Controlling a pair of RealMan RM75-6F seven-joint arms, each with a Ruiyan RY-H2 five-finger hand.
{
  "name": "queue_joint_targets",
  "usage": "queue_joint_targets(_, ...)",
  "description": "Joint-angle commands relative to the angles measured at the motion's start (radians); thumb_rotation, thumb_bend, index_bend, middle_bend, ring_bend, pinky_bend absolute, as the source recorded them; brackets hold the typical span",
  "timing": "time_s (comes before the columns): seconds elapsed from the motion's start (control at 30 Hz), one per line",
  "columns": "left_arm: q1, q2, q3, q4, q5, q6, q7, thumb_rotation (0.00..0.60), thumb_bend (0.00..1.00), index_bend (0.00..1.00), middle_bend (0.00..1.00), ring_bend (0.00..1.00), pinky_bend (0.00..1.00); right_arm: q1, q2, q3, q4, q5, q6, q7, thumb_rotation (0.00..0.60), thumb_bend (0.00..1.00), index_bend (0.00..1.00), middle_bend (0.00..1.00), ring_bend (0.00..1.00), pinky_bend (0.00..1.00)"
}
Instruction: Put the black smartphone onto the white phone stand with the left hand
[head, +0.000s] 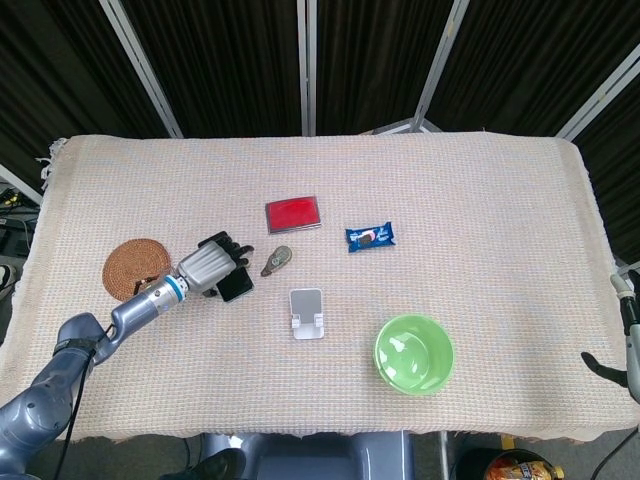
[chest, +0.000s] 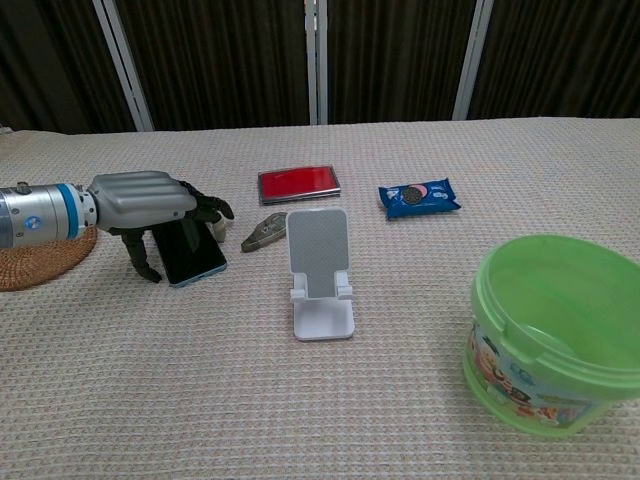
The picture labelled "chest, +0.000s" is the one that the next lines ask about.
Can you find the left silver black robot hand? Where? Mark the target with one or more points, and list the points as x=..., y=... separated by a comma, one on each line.
x=140, y=197

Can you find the black smartphone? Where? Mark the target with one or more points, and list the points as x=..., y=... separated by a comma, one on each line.
x=196, y=255

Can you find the white partition frame post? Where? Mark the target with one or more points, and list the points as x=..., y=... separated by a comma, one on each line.
x=125, y=65
x=316, y=60
x=472, y=60

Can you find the grey correction tape dispenser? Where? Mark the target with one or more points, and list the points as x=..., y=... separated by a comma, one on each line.
x=265, y=232

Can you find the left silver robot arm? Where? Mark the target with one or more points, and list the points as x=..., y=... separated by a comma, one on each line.
x=35, y=215

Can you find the round woven rattan coaster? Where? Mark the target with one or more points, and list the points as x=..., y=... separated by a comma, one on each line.
x=40, y=270

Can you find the red case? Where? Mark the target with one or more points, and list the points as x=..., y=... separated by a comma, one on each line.
x=299, y=182

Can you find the white phone stand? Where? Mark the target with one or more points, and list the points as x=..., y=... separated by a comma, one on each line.
x=320, y=240

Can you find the blue cookie packet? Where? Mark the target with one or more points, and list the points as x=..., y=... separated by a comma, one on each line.
x=417, y=197

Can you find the beige woven tablecloth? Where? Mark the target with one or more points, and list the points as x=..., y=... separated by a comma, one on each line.
x=320, y=400

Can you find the green plastic bucket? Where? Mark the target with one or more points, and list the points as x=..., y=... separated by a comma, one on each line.
x=550, y=320

